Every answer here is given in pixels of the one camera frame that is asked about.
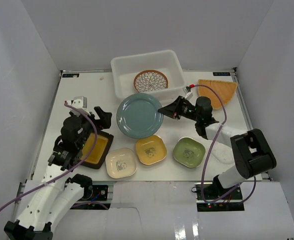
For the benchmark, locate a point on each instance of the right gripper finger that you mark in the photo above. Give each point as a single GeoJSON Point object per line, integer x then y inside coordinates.
{"type": "Point", "coordinates": [169, 111]}
{"type": "Point", "coordinates": [178, 102]}

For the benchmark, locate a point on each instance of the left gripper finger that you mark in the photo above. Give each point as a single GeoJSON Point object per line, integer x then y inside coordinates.
{"type": "Point", "coordinates": [105, 123]}
{"type": "Point", "coordinates": [102, 114]}

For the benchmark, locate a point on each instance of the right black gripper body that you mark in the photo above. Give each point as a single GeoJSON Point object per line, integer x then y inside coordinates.
{"type": "Point", "coordinates": [188, 111]}

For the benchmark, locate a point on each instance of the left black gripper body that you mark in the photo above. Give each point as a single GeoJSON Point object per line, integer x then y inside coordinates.
{"type": "Point", "coordinates": [94, 120]}

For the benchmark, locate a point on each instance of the black square yellow plate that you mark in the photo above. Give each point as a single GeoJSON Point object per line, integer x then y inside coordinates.
{"type": "Point", "coordinates": [98, 155]}

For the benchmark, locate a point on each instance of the blue-grey round plate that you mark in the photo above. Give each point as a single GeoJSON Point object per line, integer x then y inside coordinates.
{"type": "Point", "coordinates": [137, 116]}

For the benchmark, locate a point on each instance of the floral brown-rimmed plate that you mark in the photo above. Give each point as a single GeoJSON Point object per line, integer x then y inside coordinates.
{"type": "Point", "coordinates": [150, 81]}

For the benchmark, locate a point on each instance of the cream panda square dish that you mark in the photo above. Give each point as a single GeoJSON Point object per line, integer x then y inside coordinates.
{"type": "Point", "coordinates": [121, 163]}

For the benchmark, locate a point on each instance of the green panda square dish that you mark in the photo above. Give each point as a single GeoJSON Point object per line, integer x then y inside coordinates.
{"type": "Point", "coordinates": [189, 152]}

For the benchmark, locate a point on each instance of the orange fan-shaped plate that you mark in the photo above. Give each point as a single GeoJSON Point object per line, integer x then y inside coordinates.
{"type": "Point", "coordinates": [224, 89]}

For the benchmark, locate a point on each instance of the yellow panda square dish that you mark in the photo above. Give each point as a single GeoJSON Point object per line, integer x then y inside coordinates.
{"type": "Point", "coordinates": [150, 150]}

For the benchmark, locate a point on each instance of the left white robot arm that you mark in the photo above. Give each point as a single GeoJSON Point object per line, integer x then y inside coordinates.
{"type": "Point", "coordinates": [59, 190]}

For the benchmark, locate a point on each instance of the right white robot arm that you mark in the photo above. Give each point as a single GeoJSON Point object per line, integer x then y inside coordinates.
{"type": "Point", "coordinates": [251, 152]}

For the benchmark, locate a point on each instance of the white plastic bin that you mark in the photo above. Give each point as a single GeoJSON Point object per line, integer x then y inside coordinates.
{"type": "Point", "coordinates": [125, 68]}

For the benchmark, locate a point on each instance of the clear glass plate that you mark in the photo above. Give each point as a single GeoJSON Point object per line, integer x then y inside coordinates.
{"type": "Point", "coordinates": [222, 153]}

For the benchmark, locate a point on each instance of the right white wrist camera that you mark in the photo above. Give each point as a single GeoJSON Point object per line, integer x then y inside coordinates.
{"type": "Point", "coordinates": [188, 92]}

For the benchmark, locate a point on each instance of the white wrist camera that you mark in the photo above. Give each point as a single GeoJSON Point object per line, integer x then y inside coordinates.
{"type": "Point", "coordinates": [188, 92]}
{"type": "Point", "coordinates": [77, 105]}

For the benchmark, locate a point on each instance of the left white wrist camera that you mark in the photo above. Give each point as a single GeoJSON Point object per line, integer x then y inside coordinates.
{"type": "Point", "coordinates": [77, 105]}

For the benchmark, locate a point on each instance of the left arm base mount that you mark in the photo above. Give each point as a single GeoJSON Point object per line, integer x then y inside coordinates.
{"type": "Point", "coordinates": [96, 198]}

